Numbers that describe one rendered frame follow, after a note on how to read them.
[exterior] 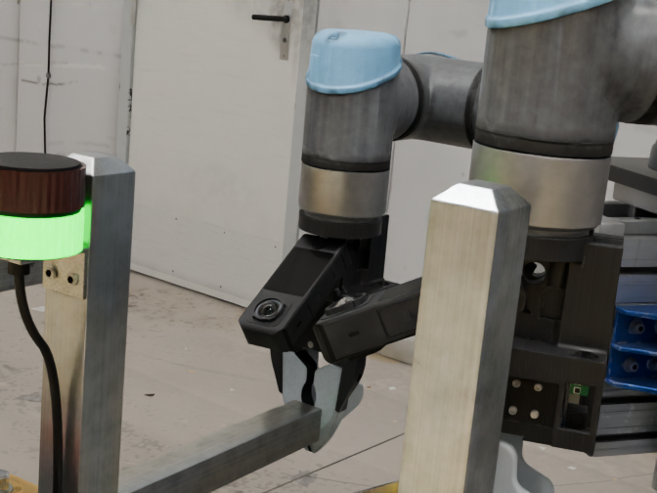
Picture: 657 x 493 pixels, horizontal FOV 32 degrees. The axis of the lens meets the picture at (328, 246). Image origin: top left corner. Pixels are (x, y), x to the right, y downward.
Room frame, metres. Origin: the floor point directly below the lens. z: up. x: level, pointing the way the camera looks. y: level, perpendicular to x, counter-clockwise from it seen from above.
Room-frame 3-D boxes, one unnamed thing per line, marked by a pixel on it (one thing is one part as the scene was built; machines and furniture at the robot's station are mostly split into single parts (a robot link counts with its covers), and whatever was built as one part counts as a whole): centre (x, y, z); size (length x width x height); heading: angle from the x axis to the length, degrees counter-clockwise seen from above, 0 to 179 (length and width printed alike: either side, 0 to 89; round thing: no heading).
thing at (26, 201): (0.63, 0.17, 1.10); 0.06 x 0.06 x 0.02
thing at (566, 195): (0.64, -0.11, 1.12); 0.08 x 0.08 x 0.05
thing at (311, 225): (0.97, -0.01, 0.97); 0.09 x 0.08 x 0.12; 147
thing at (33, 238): (0.63, 0.17, 1.07); 0.06 x 0.06 x 0.02
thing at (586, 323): (0.63, -0.12, 1.04); 0.09 x 0.08 x 0.12; 77
